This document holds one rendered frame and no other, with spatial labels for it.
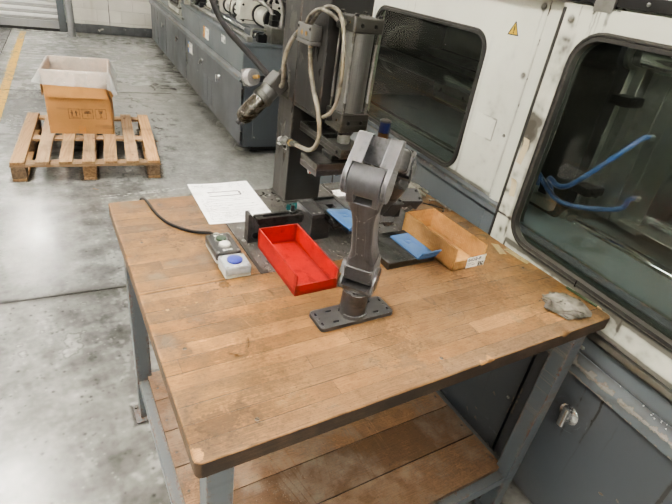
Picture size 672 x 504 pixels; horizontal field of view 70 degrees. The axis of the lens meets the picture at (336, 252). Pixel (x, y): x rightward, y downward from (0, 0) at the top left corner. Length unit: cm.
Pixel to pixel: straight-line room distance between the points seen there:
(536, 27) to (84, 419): 210
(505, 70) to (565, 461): 129
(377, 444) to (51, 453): 115
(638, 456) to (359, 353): 89
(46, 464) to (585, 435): 178
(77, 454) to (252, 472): 69
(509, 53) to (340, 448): 143
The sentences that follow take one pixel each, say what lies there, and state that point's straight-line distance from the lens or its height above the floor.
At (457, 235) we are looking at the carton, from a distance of 157.
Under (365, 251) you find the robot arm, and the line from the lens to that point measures 103.
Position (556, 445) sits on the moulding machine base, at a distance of 184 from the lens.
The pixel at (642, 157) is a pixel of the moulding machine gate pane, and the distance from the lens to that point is 145.
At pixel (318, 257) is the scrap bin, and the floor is 93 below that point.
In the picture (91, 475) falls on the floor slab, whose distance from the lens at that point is 202.
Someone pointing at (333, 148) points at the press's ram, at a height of 117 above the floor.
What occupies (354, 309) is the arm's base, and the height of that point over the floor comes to 94.
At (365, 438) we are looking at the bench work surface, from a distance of 181.
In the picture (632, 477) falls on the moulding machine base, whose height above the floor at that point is 50.
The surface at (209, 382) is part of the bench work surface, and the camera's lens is 98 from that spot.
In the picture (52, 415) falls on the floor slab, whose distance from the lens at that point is 223.
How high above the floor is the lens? 161
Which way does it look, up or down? 30 degrees down
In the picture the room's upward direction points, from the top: 9 degrees clockwise
